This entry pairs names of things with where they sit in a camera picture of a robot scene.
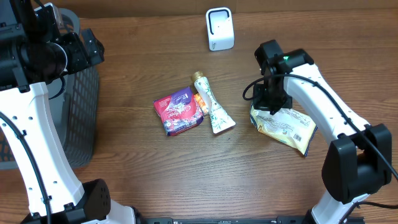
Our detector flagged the white barcode scanner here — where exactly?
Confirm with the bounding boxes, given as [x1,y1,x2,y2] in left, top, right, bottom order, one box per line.
[205,7,234,51]

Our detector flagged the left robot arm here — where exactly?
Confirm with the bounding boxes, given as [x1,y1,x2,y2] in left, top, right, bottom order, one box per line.
[1,1,138,223]

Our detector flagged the dark grey plastic basket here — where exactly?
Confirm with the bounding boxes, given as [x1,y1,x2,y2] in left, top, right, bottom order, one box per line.
[1,1,99,167]

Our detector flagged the yellow wipes package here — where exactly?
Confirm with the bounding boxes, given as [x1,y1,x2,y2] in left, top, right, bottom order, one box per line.
[249,105,318,157]

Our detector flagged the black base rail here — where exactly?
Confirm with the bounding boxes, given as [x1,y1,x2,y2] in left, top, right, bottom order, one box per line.
[137,216,304,224]

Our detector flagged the small orange packet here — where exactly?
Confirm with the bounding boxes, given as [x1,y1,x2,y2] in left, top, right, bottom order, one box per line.
[194,93,209,116]

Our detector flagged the purple red pad package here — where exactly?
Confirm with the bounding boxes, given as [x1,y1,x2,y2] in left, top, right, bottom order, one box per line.
[153,86,204,136]

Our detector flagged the white bottle gold cap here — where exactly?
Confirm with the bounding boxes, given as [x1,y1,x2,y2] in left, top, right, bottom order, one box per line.
[192,71,236,134]

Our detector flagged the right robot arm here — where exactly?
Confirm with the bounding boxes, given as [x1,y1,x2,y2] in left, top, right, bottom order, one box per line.
[250,40,397,223]

